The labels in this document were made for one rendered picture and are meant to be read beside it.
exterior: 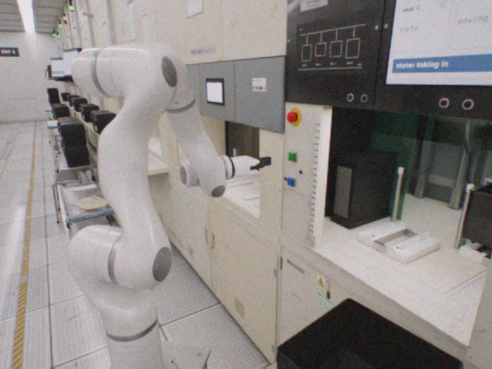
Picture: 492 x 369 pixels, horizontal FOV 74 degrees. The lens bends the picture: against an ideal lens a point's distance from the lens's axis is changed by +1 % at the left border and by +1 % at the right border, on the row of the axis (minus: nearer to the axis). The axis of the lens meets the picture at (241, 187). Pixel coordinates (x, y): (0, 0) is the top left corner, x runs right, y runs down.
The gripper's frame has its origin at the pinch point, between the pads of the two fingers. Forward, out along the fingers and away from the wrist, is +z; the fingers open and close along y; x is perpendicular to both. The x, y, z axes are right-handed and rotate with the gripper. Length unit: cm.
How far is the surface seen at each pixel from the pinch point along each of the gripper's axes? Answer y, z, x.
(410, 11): 41, 12, 43
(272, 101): -12.5, 11.6, 19.7
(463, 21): 53, 12, 39
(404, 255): 38, 32, -30
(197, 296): -91, 5, -120
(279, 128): -7.5, 11.6, 9.9
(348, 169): 6.4, 36.6, -7.2
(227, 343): -42, 3, -120
